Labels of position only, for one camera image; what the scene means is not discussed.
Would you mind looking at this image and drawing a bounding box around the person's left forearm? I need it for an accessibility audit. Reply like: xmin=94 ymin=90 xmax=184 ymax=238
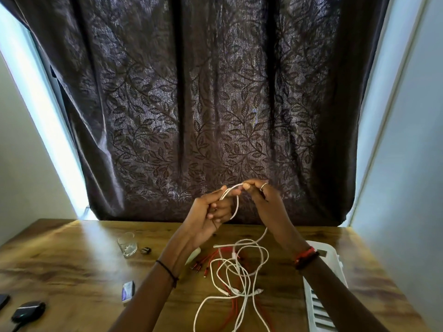
xmin=109 ymin=235 xmax=208 ymax=332

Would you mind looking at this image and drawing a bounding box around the white and blue eraser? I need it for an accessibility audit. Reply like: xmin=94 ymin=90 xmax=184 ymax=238
xmin=121 ymin=280 xmax=136 ymax=305

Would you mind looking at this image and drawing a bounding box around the red wristband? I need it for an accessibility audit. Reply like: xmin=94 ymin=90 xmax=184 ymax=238
xmin=293 ymin=246 xmax=317 ymax=267

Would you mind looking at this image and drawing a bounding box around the white cable with red plug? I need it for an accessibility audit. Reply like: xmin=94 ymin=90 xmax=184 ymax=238
xmin=193 ymin=259 xmax=274 ymax=332

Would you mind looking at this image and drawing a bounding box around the person's right hand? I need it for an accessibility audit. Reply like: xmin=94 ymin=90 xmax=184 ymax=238
xmin=242 ymin=178 xmax=299 ymax=248

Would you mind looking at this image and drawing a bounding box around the person's right forearm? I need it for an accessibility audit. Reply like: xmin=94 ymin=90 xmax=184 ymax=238
xmin=280 ymin=235 xmax=390 ymax=332

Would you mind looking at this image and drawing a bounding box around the white plastic slotted basket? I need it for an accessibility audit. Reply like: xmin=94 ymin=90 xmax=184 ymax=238
xmin=302 ymin=240 xmax=349 ymax=332

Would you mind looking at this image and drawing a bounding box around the thin white cable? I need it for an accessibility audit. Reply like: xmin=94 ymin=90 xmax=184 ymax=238
xmin=213 ymin=183 xmax=270 ymax=298

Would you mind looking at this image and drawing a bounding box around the black thread wristband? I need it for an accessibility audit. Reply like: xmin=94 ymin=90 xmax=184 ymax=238
xmin=155 ymin=260 xmax=180 ymax=289

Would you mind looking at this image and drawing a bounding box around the clear drinking glass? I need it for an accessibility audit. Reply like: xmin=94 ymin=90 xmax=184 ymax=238
xmin=117 ymin=232 xmax=138 ymax=259

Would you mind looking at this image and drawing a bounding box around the black earbuds case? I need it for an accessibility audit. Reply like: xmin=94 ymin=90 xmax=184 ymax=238
xmin=11 ymin=301 xmax=47 ymax=325

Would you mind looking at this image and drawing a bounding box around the black beaded bracelet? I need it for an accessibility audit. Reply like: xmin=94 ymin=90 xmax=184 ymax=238
xmin=294 ymin=251 xmax=321 ymax=271

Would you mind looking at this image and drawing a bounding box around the red multi-head cable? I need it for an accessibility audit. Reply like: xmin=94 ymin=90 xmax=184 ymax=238
xmin=189 ymin=247 xmax=277 ymax=332

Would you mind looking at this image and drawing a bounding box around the person's left hand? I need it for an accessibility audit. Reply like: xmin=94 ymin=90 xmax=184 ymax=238
xmin=180 ymin=185 xmax=243 ymax=251

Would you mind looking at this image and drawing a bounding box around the brown leaf-patterned curtain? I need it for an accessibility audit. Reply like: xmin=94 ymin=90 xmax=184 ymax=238
xmin=0 ymin=0 xmax=392 ymax=227

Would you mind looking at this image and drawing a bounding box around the pale green plastic case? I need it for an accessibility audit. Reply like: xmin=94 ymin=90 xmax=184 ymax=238
xmin=185 ymin=248 xmax=202 ymax=267

